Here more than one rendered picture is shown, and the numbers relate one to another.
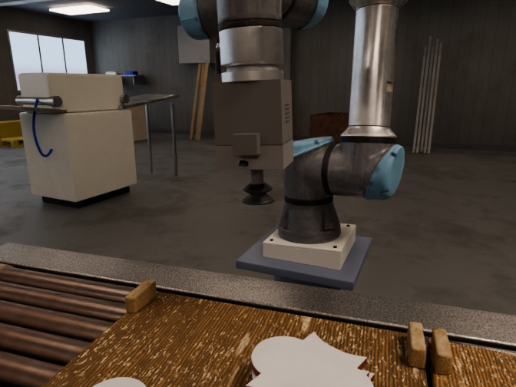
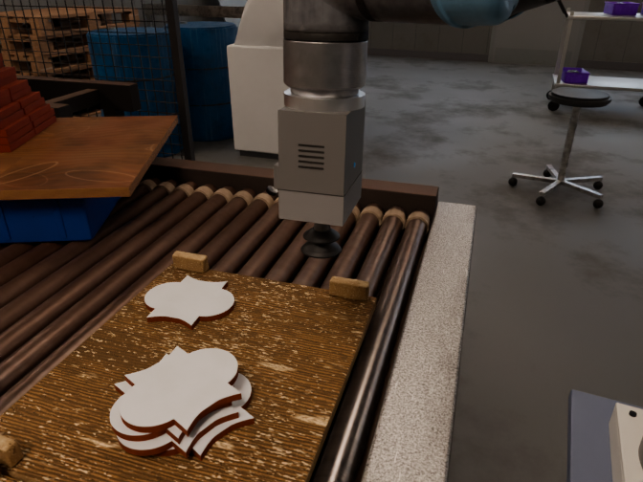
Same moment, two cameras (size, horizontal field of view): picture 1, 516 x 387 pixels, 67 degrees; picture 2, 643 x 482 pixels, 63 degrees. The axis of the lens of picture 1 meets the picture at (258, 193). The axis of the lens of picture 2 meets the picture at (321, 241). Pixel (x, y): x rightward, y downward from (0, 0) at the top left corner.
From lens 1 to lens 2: 0.70 m
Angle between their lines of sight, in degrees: 83
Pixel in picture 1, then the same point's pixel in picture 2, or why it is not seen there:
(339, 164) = not seen: outside the picture
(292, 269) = (574, 467)
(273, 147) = (282, 188)
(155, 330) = (302, 310)
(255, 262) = (578, 413)
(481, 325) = not seen: outside the picture
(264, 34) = (286, 51)
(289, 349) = (214, 372)
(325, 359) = (192, 396)
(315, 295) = (418, 455)
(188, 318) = (322, 327)
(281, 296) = (408, 414)
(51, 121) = not seen: outside the picture
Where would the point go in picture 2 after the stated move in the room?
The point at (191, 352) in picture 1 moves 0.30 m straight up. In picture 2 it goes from (267, 335) to (254, 112)
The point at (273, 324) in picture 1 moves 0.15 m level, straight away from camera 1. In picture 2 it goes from (310, 390) to (439, 394)
